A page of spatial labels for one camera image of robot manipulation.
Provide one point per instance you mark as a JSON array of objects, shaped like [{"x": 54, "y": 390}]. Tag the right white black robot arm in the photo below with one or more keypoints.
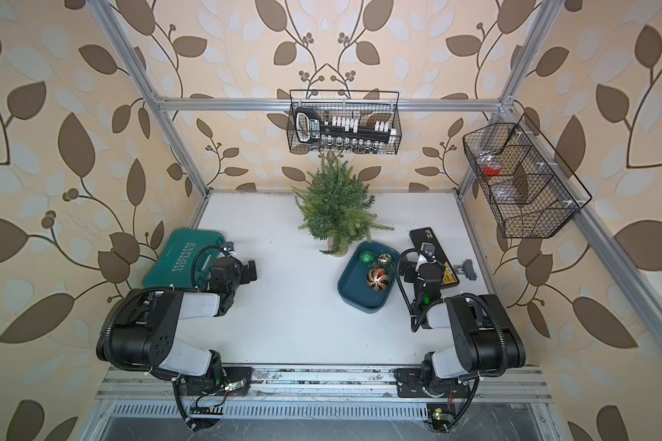
[{"x": 485, "y": 343}]

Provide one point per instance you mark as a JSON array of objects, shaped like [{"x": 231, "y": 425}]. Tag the small green christmas tree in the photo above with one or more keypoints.
[{"x": 336, "y": 208}]

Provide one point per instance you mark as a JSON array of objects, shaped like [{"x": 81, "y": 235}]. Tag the black flat device with label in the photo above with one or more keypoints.
[{"x": 425, "y": 240}]

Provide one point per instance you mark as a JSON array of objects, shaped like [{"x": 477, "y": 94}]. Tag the red item in basket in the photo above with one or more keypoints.
[{"x": 489, "y": 164}]

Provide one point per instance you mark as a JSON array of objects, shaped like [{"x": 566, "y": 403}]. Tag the black wire basket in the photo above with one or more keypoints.
[
  {"x": 538, "y": 191},
  {"x": 365, "y": 101}
]

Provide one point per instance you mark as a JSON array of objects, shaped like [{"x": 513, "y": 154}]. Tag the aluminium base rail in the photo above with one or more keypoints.
[{"x": 337, "y": 383}]

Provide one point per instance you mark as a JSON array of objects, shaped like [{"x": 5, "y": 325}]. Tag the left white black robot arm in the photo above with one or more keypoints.
[{"x": 140, "y": 334}]

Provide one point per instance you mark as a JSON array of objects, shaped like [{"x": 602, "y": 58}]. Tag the red gold striped ornament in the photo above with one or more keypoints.
[{"x": 378, "y": 279}]

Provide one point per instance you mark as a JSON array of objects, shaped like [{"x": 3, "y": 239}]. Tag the back black wire basket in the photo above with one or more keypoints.
[{"x": 365, "y": 101}]

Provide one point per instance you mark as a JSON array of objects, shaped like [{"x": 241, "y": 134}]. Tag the black socket tool set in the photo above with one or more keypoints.
[{"x": 307, "y": 125}]

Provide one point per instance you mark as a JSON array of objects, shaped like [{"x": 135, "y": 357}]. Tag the right black wire basket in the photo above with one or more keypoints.
[{"x": 538, "y": 191}]

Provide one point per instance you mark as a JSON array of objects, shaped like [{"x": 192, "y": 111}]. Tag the dark teal plastic tray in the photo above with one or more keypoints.
[{"x": 352, "y": 284}]

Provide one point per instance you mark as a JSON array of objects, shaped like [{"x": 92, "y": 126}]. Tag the gold ball ornament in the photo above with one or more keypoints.
[{"x": 384, "y": 260}]

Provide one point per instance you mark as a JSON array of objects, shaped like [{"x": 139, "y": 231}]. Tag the small grey clamp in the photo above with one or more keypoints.
[{"x": 466, "y": 269}]

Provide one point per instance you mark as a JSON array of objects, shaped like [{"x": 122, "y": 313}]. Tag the green glitter ball ornament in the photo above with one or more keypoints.
[{"x": 367, "y": 257}]

